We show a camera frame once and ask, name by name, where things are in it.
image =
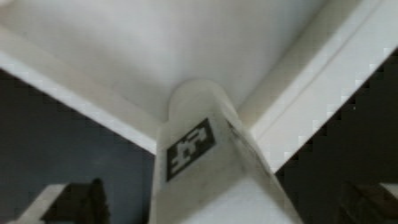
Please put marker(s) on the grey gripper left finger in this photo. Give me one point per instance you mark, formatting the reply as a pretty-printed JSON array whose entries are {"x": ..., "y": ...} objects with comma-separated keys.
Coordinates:
[{"x": 70, "y": 204}]

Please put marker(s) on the white table leg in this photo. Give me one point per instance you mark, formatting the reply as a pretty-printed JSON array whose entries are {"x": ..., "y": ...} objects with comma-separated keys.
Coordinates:
[{"x": 216, "y": 187}]

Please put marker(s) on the white square table top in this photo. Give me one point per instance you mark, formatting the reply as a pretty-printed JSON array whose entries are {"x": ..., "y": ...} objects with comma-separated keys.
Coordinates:
[{"x": 105, "y": 52}]

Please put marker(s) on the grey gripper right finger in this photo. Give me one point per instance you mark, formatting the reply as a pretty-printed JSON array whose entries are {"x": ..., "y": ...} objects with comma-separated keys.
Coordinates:
[{"x": 368, "y": 205}]

